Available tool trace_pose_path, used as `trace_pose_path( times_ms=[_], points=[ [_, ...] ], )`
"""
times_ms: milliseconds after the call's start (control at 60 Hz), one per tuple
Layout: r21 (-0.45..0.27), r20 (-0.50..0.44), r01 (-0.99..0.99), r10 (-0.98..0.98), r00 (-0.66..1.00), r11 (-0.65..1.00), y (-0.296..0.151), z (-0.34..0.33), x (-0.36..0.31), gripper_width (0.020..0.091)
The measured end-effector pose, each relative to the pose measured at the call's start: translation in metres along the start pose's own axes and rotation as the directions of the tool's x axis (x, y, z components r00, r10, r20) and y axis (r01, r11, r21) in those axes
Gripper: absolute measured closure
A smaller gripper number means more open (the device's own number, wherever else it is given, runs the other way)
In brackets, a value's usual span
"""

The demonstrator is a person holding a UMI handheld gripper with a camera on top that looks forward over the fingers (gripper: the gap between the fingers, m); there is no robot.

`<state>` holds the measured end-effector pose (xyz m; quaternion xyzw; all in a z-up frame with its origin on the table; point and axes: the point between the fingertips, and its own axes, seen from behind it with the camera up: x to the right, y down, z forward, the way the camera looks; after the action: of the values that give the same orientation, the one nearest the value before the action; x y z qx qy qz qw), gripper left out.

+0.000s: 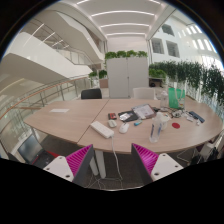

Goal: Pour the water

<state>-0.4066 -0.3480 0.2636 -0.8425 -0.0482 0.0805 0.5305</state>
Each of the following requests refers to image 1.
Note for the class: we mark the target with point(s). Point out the white cabinet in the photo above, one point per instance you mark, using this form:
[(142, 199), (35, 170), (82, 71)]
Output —
[(126, 78)]

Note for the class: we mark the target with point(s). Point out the black chair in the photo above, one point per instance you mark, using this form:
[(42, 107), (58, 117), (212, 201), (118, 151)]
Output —
[(91, 94)]

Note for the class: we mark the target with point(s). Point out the flat round red coaster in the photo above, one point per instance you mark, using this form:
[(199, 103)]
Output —
[(176, 125)]

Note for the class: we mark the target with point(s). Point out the clear plastic jar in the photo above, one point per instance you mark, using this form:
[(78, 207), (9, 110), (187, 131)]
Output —
[(163, 99)]

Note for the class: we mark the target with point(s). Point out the green hedge plant row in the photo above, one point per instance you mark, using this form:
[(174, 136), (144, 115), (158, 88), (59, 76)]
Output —
[(193, 75)]

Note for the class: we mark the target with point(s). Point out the black flat pouch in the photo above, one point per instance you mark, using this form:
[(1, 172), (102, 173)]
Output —
[(128, 116)]

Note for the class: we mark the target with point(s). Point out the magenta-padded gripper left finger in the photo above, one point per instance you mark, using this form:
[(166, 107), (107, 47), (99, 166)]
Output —
[(60, 166)]

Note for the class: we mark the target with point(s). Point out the black laptop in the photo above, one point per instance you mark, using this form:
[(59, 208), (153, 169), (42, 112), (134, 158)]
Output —
[(30, 150)]

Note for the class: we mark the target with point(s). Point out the teal marker pen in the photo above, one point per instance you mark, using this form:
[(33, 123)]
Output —
[(138, 123)]

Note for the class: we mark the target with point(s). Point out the white chair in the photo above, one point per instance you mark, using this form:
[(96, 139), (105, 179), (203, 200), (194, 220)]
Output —
[(144, 93)]

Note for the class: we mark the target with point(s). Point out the white paper sheet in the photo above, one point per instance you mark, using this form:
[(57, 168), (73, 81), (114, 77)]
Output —
[(59, 110)]

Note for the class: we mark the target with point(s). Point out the small red black box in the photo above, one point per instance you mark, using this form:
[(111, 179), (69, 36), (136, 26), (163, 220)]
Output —
[(112, 116)]

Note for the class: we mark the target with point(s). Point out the white power strip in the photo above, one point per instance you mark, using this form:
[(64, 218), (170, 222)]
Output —
[(101, 129)]

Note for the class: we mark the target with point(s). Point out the potted plants by railing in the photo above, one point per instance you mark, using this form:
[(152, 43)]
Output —
[(102, 74)]

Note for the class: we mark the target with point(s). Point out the clear plastic water bottle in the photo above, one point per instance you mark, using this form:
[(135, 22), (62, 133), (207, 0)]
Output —
[(155, 130)]

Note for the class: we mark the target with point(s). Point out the green tote bag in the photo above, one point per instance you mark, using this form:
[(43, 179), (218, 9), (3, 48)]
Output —
[(173, 98)]

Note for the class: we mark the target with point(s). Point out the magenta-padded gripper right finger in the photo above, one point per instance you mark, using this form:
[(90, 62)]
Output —
[(165, 165)]

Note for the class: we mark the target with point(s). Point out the green plants atop cabinet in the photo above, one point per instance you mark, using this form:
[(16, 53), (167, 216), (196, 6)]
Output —
[(126, 54)]

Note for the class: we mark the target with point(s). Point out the brown board with papers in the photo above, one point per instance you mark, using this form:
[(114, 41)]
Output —
[(144, 111)]

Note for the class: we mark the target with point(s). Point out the dark blue flat keyboard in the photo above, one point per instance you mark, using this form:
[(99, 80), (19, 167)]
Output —
[(196, 116)]

